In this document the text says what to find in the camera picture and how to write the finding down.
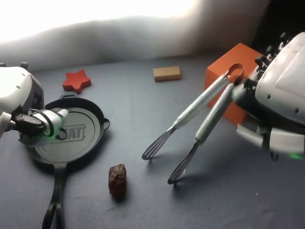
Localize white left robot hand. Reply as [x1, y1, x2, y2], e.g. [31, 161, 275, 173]
[0, 62, 69, 146]

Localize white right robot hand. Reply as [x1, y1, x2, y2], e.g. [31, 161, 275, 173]
[232, 32, 305, 161]

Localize brown toy meat chunk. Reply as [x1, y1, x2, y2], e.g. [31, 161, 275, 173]
[108, 164, 127, 196]

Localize black cast iron skillet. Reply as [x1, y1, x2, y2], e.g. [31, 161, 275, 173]
[25, 94, 111, 229]

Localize metal tongs with taped handles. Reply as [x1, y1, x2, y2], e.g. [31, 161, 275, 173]
[141, 63, 244, 185]

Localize red star block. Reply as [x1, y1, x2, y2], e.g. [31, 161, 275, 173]
[61, 69, 92, 94]

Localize tan wooden rectangular block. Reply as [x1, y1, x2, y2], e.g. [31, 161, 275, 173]
[153, 66, 181, 83]

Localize grey table cloth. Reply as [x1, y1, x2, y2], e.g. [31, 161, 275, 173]
[0, 46, 305, 229]

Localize orange box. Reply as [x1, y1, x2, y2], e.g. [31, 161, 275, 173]
[204, 42, 266, 125]

